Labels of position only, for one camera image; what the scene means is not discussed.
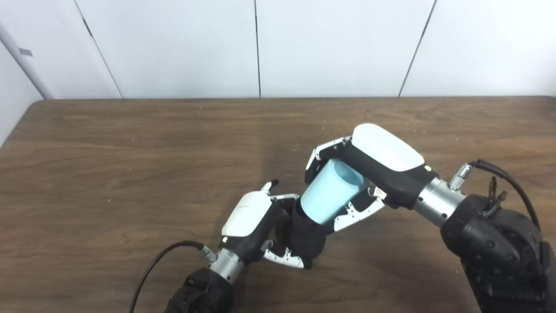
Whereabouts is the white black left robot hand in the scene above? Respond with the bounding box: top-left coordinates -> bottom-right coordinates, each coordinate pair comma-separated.
217,179 -> 312,269

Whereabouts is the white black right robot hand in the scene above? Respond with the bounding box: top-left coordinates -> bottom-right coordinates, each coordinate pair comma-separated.
304,123 -> 439,233

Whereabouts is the black cup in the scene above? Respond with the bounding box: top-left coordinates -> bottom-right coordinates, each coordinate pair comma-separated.
275,200 -> 328,261

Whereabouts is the light blue cup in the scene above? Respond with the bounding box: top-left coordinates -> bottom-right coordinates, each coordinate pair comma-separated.
300,158 -> 370,225

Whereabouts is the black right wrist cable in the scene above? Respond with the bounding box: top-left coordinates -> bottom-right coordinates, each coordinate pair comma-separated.
450,159 -> 541,231

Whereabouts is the white corner post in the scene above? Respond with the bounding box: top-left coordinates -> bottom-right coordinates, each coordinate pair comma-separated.
0,22 -> 55,100

